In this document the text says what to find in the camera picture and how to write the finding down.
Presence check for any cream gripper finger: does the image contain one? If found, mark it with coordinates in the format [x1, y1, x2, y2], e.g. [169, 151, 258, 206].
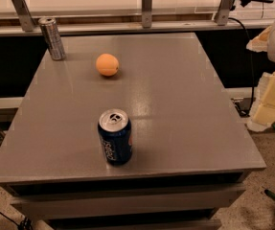
[246, 27, 271, 53]
[247, 72, 275, 132]

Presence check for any orange fruit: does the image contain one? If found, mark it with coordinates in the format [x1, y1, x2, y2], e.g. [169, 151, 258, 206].
[96, 54, 119, 77]

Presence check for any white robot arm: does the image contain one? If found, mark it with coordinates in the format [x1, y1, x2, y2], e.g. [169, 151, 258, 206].
[246, 21, 275, 132]

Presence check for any blue pepsi can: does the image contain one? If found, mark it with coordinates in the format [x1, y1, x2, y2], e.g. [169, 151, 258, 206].
[98, 108, 132, 166]

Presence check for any tall silver can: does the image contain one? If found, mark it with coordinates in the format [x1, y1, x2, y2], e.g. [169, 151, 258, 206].
[38, 17, 65, 60]

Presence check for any grey drawer cabinet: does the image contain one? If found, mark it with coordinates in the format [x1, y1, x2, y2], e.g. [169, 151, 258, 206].
[0, 33, 265, 230]

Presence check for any black power cable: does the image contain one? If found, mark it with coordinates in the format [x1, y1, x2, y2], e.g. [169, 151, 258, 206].
[228, 16, 256, 117]

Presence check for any right metal bracket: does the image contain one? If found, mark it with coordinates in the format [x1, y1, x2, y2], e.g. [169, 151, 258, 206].
[214, 0, 234, 26]

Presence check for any metal bracket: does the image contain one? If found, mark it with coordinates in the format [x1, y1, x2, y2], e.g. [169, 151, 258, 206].
[214, 0, 234, 26]
[142, 0, 152, 28]
[11, 0, 35, 32]

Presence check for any middle metal bracket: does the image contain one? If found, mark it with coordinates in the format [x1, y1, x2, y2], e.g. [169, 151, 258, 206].
[142, 0, 152, 28]

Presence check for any left metal bracket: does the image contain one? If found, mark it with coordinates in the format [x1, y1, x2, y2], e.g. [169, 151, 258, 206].
[11, 0, 35, 32]

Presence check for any black floor cable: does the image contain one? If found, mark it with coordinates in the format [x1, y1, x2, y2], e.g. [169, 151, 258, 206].
[0, 200, 34, 230]

